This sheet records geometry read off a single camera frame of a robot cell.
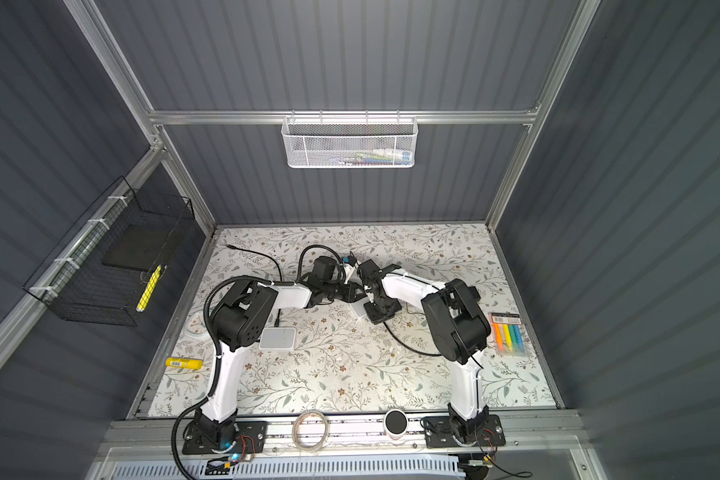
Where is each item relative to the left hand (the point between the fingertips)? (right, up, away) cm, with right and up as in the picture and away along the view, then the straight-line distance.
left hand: (371, 295), depth 99 cm
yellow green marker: (-53, +3, -31) cm, 61 cm away
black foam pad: (-59, +16, -24) cm, 65 cm away
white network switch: (-4, -3, -5) cm, 7 cm away
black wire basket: (-66, +10, -27) cm, 72 cm away
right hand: (+4, -7, -3) cm, 9 cm away
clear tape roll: (-19, -30, -25) cm, 43 cm away
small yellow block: (-52, -17, -14) cm, 57 cm away
